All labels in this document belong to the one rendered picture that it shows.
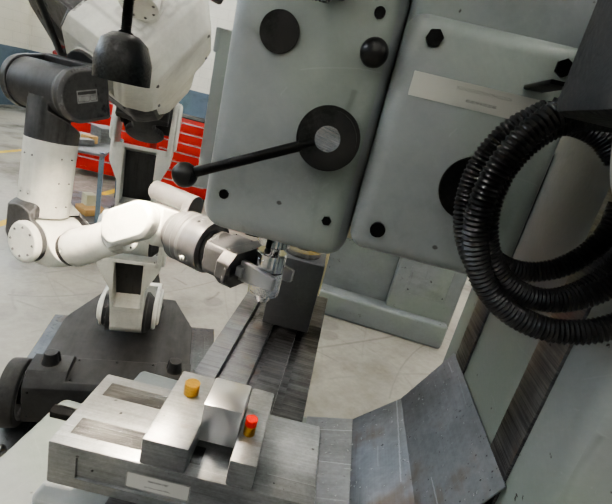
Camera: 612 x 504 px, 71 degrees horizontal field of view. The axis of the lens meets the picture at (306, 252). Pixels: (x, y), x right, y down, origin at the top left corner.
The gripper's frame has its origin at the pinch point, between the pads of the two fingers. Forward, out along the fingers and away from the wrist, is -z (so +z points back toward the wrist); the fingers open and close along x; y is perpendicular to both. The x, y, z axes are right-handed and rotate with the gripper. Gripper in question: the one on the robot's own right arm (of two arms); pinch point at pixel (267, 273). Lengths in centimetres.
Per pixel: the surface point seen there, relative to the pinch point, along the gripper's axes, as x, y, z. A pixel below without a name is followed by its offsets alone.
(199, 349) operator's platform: 79, 84, 67
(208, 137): -6.1, -17.8, 10.4
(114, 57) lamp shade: -14.4, -24.9, 20.0
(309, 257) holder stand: 37.6, 9.3, 10.1
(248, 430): -12.3, 16.3, -9.2
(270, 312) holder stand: 33.4, 25.4, 14.8
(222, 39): -6.1, -30.3, 10.7
